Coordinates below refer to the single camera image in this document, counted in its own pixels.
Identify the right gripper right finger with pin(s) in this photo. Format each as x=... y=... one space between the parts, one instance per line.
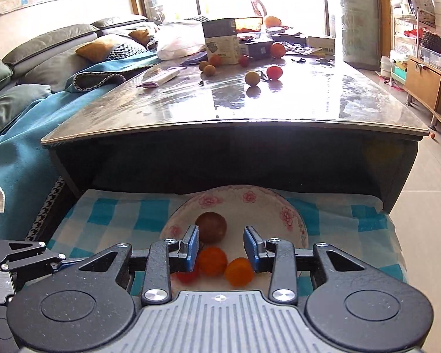
x=325 y=300

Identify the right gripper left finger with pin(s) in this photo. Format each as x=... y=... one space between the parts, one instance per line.
x=92 y=305

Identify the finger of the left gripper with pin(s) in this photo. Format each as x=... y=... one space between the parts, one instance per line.
x=24 y=256

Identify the blue checkered cloth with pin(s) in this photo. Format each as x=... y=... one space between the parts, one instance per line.
x=357 y=224

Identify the teal blanket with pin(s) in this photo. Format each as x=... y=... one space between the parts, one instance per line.
x=27 y=174

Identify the small red tomato in plate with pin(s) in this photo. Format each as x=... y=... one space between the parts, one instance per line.
x=188 y=277

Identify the small orange tangerine in plate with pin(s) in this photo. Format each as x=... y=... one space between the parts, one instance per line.
x=239 y=272

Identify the dark purple tomato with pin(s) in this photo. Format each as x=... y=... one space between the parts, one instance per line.
x=212 y=227

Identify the white floral plate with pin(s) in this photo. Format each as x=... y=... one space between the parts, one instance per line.
x=269 y=213

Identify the dark coffee table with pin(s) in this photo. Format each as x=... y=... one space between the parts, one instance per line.
x=322 y=127

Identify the grey sofa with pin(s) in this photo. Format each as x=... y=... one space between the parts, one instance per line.
x=42 y=65

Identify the yellow cushion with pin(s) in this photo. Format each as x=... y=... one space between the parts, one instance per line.
x=95 y=51

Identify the wooden tv shelf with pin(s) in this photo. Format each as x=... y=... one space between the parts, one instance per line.
x=416 y=61

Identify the red tomato on table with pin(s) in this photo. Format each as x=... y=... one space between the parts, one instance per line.
x=274 y=72

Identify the yellow fruit on table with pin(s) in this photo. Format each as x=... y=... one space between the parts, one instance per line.
x=252 y=78

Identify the white plastic bag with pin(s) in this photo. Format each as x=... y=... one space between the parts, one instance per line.
x=179 y=39

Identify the cardboard box on table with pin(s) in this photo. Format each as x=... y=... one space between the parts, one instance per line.
x=221 y=40

